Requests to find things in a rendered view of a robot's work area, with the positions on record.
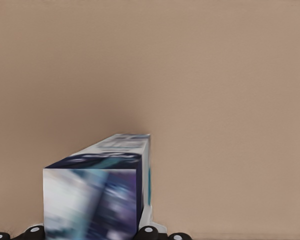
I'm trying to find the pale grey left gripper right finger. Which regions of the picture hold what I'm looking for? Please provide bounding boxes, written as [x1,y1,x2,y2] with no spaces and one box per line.
[136,204,170,240]

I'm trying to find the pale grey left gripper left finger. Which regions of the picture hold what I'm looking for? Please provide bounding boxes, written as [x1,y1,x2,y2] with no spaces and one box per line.
[19,226,46,240]

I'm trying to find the blue and white printed box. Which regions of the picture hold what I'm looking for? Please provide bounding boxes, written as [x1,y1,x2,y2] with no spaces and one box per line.
[42,133,153,240]

